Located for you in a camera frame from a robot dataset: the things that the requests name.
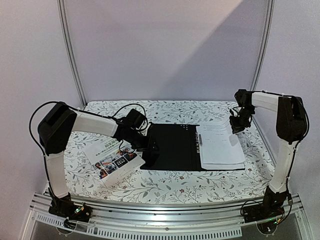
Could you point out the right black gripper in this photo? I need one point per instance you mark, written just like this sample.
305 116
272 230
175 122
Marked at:
238 123

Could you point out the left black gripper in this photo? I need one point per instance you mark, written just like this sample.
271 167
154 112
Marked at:
146 147

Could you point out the blue file folder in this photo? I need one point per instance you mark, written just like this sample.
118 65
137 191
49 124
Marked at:
179 149

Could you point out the colour printed brochure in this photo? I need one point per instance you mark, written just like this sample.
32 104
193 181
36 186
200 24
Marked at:
111 162

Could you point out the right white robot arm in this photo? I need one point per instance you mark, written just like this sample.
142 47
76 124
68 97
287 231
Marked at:
292 125

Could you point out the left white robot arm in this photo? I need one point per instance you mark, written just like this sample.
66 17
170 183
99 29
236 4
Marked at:
62 120

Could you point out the floral patterned table mat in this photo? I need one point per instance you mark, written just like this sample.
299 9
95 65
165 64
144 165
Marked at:
169 187

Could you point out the right aluminium frame post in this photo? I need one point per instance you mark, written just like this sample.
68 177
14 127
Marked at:
263 43

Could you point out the aluminium frame post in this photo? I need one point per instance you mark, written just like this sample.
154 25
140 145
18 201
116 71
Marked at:
62 10
263 43

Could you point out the perforated white cable tray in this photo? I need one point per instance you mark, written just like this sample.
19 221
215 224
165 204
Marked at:
52 228

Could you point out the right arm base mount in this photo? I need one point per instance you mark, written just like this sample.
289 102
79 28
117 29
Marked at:
265 212

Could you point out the aluminium front rail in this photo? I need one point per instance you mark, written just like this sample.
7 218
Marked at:
203 216

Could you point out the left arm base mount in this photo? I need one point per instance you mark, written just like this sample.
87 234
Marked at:
66 208

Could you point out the left aluminium frame post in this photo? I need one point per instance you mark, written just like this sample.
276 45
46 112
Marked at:
62 10

